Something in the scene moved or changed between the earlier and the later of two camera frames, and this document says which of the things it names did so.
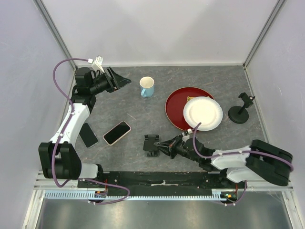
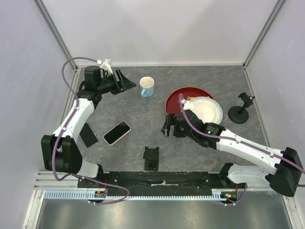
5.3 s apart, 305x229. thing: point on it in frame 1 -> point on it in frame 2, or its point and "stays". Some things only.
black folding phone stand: [151, 149] -> [151, 156]
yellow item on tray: [188, 98] stays
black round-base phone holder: [238, 114] stays
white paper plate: [205, 110] stays
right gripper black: [168, 147] -> [170, 120]
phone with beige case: [116, 132] stays
